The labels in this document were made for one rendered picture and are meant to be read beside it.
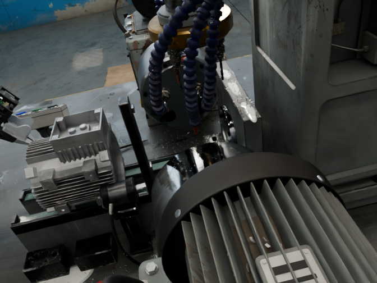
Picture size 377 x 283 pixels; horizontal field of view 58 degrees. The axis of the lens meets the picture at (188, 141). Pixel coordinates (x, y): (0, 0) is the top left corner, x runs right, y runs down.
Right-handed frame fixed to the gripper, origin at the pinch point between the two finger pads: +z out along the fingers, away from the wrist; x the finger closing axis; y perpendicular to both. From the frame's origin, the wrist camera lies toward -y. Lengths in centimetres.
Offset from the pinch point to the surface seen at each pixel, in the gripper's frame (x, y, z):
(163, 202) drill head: -35.8, 30.6, 13.4
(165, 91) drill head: 12.3, 32.4, 19.9
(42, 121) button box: 16.4, -2.7, 2.6
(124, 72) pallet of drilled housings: 241, -45, 82
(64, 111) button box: 18.7, 3.2, 5.7
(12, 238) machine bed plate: -4.7, -29.1, 16.3
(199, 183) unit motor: -57, 47, -4
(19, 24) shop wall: 543, -205, -1
